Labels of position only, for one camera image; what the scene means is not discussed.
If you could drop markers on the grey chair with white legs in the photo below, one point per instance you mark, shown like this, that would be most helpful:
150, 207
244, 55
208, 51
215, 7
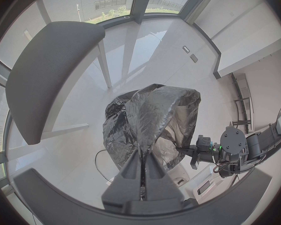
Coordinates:
49, 67

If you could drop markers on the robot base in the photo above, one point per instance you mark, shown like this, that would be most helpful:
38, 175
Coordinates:
201, 181

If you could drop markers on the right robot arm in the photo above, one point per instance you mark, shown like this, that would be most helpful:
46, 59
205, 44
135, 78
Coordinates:
231, 142

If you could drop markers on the black plastic bag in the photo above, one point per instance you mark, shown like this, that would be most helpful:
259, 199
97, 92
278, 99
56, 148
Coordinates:
159, 106

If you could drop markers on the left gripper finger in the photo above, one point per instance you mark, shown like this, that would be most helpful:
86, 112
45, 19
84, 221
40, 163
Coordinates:
127, 184

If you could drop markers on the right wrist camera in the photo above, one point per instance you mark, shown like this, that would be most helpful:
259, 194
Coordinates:
203, 143

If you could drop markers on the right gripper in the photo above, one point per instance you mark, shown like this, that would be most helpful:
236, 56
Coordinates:
206, 157

